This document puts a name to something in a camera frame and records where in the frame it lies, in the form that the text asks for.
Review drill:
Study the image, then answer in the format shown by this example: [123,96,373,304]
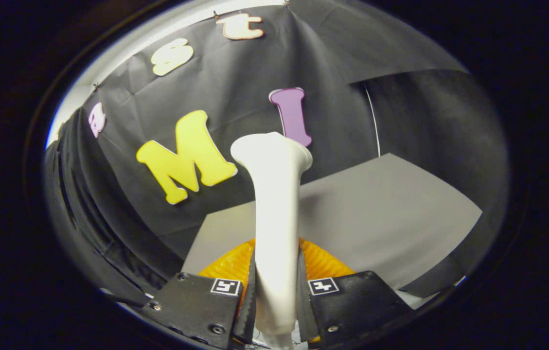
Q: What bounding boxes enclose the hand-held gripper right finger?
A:
[296,238,413,350]

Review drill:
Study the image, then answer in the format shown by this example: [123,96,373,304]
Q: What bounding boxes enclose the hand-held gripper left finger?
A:
[141,238,257,350]

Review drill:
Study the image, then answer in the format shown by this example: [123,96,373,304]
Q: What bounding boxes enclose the white garment steamer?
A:
[230,132,313,350]

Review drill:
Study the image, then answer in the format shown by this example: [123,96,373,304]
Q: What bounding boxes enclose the black blazer jacket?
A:
[53,109,182,295]

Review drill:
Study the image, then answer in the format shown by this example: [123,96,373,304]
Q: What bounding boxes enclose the grey cabinet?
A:
[181,153,483,309]

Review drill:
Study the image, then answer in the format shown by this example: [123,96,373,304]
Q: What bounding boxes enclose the black backdrop cloth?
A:
[43,0,508,304]

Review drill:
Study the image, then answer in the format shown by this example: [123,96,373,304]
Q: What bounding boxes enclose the row of black cloth clips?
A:
[92,0,290,90]

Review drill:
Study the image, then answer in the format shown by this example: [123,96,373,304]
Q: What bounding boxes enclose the thin white wall cord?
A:
[364,84,382,158]

